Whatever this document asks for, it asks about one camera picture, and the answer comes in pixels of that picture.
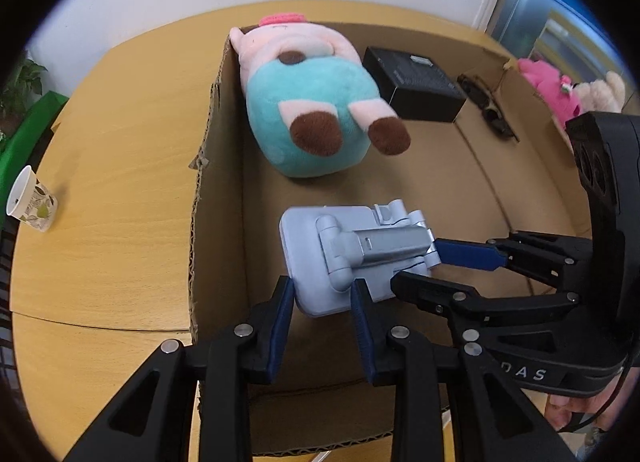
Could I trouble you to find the green cloth covered bench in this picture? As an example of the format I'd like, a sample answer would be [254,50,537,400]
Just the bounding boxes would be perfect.
[1,91,68,225]

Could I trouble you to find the cream bear plush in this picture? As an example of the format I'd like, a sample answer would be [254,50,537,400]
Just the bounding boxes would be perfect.
[573,70,626,114]

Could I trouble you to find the teal and pink pig plush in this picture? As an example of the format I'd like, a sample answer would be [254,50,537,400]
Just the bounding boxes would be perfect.
[229,13,411,179]

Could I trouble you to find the person right hand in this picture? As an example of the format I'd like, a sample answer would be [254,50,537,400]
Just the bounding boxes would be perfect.
[543,365,640,443]

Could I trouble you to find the leaf-print paper cup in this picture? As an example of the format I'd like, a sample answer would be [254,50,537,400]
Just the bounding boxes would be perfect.
[6,165,58,232]

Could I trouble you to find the cardboard box tray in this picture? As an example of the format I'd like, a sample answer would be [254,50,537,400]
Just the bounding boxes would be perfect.
[189,23,589,456]

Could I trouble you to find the black sunglasses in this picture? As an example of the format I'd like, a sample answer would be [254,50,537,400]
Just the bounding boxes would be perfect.
[457,74,520,142]

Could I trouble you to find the small potted green plant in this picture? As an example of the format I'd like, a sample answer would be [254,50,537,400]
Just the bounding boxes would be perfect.
[1,50,47,117]

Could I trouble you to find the black product box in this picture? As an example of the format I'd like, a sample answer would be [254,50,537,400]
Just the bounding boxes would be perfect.
[362,47,466,123]

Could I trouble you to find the pink bear plush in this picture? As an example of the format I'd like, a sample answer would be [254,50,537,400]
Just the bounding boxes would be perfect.
[518,58,582,129]

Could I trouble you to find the grey folding phone stand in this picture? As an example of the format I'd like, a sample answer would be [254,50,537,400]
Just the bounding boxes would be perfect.
[279,200,440,318]

